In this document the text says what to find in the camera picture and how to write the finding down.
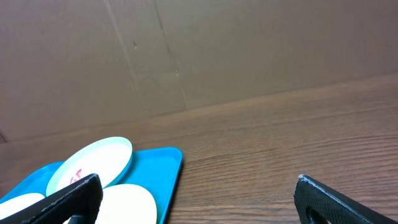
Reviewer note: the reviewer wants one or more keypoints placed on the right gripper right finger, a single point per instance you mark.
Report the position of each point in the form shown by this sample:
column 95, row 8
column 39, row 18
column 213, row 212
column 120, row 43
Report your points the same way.
column 316, row 202

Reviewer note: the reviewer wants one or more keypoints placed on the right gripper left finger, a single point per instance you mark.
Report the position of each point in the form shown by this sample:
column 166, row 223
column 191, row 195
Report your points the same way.
column 77, row 203

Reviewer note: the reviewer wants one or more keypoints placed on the light blue plate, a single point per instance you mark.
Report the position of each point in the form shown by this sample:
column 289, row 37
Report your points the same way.
column 109, row 158

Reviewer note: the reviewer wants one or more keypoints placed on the white plate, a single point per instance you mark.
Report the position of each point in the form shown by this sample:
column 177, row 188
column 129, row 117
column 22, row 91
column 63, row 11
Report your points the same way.
column 19, row 203

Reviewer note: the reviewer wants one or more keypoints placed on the teal plastic serving tray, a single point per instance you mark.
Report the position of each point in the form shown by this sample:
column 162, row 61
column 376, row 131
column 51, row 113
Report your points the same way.
column 156, row 170

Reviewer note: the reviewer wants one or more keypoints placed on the yellow plate green rim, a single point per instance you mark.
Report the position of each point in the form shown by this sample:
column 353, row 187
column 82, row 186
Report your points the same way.
column 127, row 204

